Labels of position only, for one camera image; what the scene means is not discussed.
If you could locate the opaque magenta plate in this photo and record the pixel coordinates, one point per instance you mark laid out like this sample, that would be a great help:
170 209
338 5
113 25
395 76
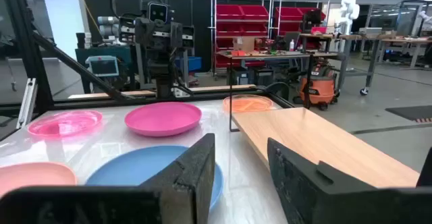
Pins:
162 117

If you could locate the silver metal bracket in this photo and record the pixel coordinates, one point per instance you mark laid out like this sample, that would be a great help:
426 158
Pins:
27 102

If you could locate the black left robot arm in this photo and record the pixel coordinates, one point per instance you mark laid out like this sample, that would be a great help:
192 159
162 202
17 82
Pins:
163 72

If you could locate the gray robot arm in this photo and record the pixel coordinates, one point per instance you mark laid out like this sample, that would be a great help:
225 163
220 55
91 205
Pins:
108 28

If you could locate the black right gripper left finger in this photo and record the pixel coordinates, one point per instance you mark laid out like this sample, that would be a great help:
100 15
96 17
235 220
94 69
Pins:
189 183

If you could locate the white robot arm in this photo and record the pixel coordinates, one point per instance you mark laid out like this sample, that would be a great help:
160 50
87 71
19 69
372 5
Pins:
349 9

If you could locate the black floor mat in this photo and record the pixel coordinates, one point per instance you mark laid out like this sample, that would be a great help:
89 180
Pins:
408 112

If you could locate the transparent pink plate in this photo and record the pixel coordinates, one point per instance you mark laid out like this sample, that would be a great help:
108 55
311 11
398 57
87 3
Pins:
64 124

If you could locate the opaque blue plate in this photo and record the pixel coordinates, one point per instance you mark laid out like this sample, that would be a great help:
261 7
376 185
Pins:
135 166

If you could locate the gray workbench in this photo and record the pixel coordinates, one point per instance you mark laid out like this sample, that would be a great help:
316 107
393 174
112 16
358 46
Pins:
324 54

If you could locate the blue storage bin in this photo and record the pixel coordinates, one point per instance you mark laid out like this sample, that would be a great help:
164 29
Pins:
194 63

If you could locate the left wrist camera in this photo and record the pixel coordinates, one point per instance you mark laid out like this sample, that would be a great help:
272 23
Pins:
158 13

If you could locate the opaque salmon plate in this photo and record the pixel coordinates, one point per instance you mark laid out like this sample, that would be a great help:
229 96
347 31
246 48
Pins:
33 176

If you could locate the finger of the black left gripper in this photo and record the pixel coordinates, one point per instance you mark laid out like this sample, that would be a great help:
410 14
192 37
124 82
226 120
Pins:
176 35
145 31

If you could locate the black machine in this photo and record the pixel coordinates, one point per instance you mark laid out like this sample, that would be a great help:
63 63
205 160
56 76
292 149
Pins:
312 20

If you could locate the transparent orange plate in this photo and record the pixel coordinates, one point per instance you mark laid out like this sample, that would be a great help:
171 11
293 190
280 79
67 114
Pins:
248 104

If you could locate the wheeled wooden top table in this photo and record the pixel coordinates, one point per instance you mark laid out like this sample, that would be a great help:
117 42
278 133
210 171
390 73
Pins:
357 36

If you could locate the wooden board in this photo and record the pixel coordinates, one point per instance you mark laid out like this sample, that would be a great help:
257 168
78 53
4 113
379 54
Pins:
320 143

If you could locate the cardboard box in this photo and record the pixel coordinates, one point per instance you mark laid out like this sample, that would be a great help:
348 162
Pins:
243 44

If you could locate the teach pendant tablet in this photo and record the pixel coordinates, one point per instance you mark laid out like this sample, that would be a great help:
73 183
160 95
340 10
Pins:
103 67

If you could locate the metal rack with red bins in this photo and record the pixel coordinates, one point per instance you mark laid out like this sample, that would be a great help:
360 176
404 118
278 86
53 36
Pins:
288 15
241 13

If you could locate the black aluminium rig frame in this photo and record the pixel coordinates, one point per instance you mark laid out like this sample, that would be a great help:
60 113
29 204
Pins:
25 48

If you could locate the orange shop vacuum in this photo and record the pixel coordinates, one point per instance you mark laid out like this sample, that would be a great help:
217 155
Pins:
317 89

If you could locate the small white bottle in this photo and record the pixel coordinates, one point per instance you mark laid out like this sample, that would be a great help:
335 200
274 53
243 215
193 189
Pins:
292 46

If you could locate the teal cabinet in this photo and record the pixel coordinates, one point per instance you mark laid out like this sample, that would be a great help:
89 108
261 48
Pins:
101 51

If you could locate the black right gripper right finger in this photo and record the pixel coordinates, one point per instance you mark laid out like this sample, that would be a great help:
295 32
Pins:
303 190

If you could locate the black storage case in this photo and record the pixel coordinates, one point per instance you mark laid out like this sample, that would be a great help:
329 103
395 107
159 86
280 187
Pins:
263 77
241 77

